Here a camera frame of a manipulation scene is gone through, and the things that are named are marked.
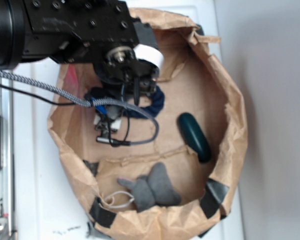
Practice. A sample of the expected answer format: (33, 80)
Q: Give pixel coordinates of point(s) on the dark green oval case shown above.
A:
(194, 137)

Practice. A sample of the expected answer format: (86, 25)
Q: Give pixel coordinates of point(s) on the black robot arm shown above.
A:
(103, 33)

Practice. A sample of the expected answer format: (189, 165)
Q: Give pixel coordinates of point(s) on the brown paper bag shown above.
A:
(193, 81)

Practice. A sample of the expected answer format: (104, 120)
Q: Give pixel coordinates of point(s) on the grey plush elephant toy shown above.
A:
(152, 189)

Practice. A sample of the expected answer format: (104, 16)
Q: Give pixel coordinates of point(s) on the aluminium frame rail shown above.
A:
(8, 228)

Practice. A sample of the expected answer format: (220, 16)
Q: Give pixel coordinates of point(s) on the white plastic tray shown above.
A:
(46, 207)

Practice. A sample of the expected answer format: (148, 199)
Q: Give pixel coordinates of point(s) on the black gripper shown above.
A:
(138, 68)

